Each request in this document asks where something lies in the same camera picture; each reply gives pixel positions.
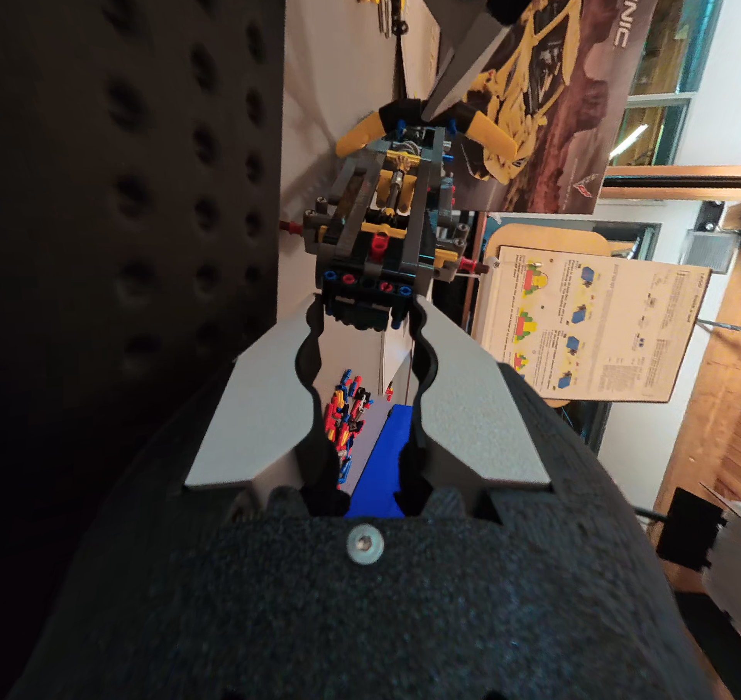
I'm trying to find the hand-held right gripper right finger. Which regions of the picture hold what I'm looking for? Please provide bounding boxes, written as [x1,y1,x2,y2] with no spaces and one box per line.
[408,294,552,489]

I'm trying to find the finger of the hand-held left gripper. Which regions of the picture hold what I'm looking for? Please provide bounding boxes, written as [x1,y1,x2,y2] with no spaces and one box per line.
[404,0,513,123]

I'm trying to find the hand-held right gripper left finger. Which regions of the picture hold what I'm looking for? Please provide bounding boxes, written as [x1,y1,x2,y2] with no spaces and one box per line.
[184,294,326,492]

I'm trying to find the small yellow lego piece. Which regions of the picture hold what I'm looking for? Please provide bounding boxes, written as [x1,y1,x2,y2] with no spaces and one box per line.
[462,105,521,161]

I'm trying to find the lego car chassis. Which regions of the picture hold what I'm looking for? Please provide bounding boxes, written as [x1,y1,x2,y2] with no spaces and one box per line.
[279,123,494,331]

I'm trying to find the pile of red blue lego pins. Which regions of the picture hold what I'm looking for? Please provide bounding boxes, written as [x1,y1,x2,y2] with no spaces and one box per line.
[322,368,377,484]

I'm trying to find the lego set box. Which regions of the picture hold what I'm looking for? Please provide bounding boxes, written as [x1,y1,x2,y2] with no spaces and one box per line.
[450,0,670,216]

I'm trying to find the blue plastic bin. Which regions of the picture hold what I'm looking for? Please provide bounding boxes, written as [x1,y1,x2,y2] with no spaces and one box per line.
[343,403,416,519]

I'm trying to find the black box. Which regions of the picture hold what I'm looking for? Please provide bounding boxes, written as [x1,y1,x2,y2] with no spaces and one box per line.
[656,485,729,575]

